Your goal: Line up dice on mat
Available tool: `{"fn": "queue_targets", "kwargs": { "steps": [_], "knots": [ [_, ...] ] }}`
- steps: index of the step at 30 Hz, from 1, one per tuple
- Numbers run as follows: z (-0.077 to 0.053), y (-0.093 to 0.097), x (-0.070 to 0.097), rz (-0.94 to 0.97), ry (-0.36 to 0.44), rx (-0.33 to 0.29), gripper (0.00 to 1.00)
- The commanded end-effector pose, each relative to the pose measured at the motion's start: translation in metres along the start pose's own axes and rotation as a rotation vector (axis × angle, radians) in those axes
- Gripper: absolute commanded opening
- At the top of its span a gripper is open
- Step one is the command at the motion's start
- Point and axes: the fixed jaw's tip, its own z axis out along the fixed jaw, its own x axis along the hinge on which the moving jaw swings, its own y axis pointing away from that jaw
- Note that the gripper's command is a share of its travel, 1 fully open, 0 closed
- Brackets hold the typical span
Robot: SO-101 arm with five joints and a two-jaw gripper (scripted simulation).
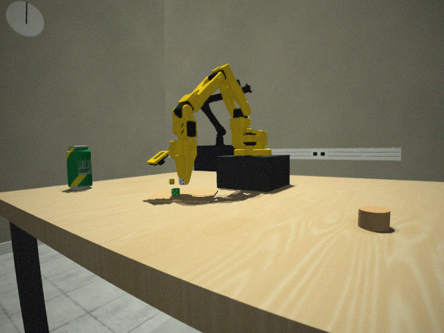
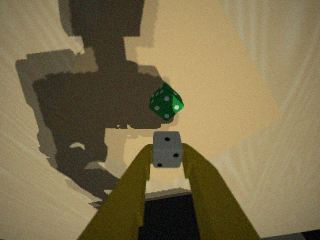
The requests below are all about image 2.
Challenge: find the grey die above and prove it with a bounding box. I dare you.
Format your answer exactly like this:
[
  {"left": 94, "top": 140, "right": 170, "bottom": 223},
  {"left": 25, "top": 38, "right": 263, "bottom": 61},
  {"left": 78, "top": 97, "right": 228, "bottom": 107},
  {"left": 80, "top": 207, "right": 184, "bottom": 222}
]
[{"left": 152, "top": 131, "right": 183, "bottom": 168}]

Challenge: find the green die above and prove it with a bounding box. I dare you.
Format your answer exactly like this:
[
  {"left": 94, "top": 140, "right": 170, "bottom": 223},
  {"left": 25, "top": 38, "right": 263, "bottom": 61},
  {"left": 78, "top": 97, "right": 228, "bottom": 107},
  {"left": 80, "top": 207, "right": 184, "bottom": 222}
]
[{"left": 149, "top": 83, "right": 184, "bottom": 121}]

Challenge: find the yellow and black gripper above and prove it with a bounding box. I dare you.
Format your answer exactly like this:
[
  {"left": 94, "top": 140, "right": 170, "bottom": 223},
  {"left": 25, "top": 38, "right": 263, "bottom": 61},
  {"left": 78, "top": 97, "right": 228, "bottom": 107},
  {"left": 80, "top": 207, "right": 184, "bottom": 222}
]
[{"left": 77, "top": 143, "right": 262, "bottom": 240}]

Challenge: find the tan flat mat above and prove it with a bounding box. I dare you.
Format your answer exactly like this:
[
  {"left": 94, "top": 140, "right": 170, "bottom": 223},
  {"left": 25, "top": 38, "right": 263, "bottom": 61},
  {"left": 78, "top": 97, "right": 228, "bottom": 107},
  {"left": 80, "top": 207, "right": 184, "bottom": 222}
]
[{"left": 45, "top": 0, "right": 283, "bottom": 167}]

